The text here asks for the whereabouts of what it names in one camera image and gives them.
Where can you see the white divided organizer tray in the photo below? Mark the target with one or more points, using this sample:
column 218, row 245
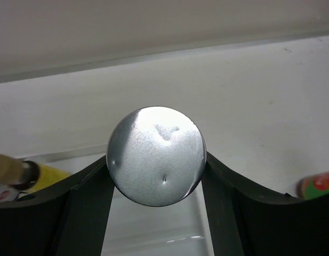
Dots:
column 179, row 229

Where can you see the silver-lid spice jar blue label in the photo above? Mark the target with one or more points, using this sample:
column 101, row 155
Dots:
column 156, row 156

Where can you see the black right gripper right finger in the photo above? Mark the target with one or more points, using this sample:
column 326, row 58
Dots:
column 246, row 218

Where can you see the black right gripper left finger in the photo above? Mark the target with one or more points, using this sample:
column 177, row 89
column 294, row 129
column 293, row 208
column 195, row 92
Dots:
column 67, row 218

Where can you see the small yellow label bottle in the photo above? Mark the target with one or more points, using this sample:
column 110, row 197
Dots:
column 28, row 176

